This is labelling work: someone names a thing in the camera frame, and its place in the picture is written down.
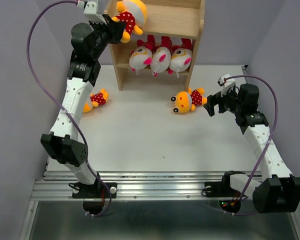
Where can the orange plush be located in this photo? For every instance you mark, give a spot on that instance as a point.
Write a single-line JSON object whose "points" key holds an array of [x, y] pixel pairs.
{"points": [[133, 13], [96, 100]]}

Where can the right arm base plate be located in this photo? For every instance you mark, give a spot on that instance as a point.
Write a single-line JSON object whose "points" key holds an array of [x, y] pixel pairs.
{"points": [[218, 189]]}

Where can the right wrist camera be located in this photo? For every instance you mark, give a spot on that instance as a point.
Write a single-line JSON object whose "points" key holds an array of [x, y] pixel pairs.
{"points": [[226, 82]]}

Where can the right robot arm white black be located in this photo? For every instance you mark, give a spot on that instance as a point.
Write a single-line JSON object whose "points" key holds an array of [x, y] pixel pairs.
{"points": [[279, 190]]}

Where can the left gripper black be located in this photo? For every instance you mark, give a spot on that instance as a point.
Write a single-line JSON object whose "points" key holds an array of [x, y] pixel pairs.
{"points": [[115, 29]]}

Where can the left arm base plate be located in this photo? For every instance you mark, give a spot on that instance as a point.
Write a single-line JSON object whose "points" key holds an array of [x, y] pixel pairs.
{"points": [[94, 191]]}

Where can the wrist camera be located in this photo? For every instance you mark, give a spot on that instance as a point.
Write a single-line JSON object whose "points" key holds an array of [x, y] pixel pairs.
{"points": [[92, 10], [226, 82]]}

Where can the wooden shelf unit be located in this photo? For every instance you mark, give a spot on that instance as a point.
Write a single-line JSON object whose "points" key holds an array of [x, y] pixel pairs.
{"points": [[173, 18]]}

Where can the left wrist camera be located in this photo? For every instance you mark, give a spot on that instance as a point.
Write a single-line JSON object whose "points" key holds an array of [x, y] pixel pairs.
{"points": [[92, 10]]}

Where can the aluminium mounting rail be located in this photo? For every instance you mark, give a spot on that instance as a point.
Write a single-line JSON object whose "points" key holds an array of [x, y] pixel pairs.
{"points": [[131, 186]]}

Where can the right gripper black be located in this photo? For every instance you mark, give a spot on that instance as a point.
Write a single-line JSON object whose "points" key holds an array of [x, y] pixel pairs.
{"points": [[213, 100]]}

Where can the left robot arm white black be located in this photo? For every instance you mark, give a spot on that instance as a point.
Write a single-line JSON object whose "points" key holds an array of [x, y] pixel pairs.
{"points": [[62, 143]]}

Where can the white pink plush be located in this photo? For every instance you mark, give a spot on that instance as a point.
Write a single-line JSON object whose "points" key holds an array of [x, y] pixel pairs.
{"points": [[161, 56], [181, 57], [141, 57]]}

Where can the orange plush facing up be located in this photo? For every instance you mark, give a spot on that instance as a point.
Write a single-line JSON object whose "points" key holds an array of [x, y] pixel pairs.
{"points": [[188, 101]]}

